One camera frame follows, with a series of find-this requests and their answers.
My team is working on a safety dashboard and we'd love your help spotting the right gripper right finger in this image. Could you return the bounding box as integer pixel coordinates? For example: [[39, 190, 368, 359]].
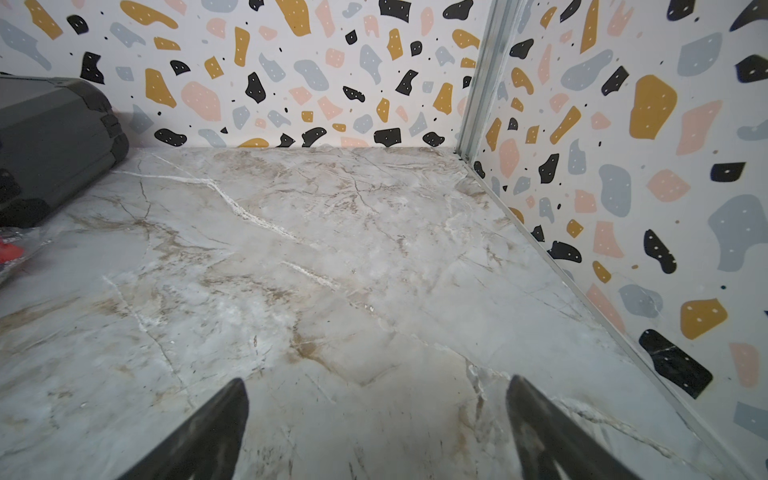
[[505, 375, 637, 479]]

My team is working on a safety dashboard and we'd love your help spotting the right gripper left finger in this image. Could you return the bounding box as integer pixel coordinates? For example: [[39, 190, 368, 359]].
[[121, 378, 249, 479]]

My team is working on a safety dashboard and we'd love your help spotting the bag of toy bricks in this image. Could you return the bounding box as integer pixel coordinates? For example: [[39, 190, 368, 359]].
[[1, 227, 49, 284]]

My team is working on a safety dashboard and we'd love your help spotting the dark grey hard case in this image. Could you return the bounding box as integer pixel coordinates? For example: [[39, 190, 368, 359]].
[[1, 75, 129, 228]]

